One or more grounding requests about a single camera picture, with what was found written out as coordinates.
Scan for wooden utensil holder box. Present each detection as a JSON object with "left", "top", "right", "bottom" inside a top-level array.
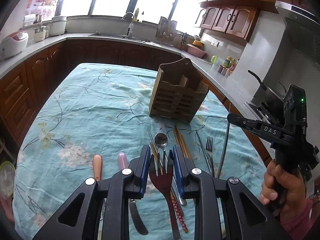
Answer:
[{"left": 149, "top": 58, "right": 209, "bottom": 123}]

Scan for teal floral tablecloth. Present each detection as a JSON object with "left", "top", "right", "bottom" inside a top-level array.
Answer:
[{"left": 12, "top": 63, "right": 266, "bottom": 239}]

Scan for chrome kitchen faucet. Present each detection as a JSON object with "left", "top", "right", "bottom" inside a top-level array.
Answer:
[{"left": 121, "top": 12, "right": 135, "bottom": 38}]

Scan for person's right hand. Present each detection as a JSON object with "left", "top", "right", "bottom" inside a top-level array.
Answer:
[{"left": 259, "top": 160, "right": 307, "bottom": 223}]

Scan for yellow dish soap bottle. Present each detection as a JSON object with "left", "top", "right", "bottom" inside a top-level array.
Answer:
[{"left": 134, "top": 8, "right": 139, "bottom": 22}]

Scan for pink plastic basin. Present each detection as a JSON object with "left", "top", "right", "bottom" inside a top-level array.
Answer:
[{"left": 187, "top": 44, "right": 207, "bottom": 58}]

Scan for green round cup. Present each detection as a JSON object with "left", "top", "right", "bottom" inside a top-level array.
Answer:
[{"left": 210, "top": 55, "right": 218, "bottom": 64}]

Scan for pink handled knife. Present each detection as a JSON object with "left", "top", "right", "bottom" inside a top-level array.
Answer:
[{"left": 118, "top": 152, "right": 129, "bottom": 170}]

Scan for white pot cooker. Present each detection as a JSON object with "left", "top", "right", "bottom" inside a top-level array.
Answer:
[{"left": 49, "top": 16, "right": 67, "bottom": 36}]

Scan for upper wooden wall cabinets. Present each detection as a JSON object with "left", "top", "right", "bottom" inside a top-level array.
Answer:
[{"left": 198, "top": 0, "right": 313, "bottom": 42}]

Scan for small cream blender jar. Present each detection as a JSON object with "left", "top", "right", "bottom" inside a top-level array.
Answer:
[{"left": 34, "top": 25, "right": 47, "bottom": 42}]

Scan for wooden chopstick red patterned end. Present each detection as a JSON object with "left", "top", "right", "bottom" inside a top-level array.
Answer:
[{"left": 148, "top": 132, "right": 189, "bottom": 233}]

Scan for black wok pan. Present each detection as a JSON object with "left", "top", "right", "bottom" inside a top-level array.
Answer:
[{"left": 248, "top": 70, "right": 284, "bottom": 111}]

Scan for steel range hood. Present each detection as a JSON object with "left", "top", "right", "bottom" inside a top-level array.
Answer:
[{"left": 275, "top": 1, "right": 319, "bottom": 64}]

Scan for small dark fork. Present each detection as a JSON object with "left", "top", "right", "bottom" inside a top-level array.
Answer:
[{"left": 149, "top": 154, "right": 180, "bottom": 239}]

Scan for clear plastic container green rim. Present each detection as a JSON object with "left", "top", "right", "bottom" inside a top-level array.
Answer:
[{"left": 0, "top": 161, "right": 15, "bottom": 198}]

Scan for white red rice cooker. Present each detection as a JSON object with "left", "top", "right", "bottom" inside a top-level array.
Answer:
[{"left": 1, "top": 31, "right": 29, "bottom": 59}]

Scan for condiment bottles group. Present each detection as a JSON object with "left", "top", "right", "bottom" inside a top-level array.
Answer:
[{"left": 218, "top": 56, "right": 239, "bottom": 77}]

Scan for wooden dish rack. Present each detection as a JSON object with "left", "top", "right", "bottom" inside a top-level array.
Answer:
[{"left": 156, "top": 16, "right": 177, "bottom": 45}]

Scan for large stainless steel fork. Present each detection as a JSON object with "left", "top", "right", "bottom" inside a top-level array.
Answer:
[{"left": 206, "top": 136, "right": 215, "bottom": 178}]

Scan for gas stove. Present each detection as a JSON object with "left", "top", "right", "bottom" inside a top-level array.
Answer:
[{"left": 245, "top": 102, "right": 282, "bottom": 127}]

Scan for orange handled knife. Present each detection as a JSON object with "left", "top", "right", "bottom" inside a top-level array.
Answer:
[{"left": 93, "top": 154, "right": 103, "bottom": 181}]

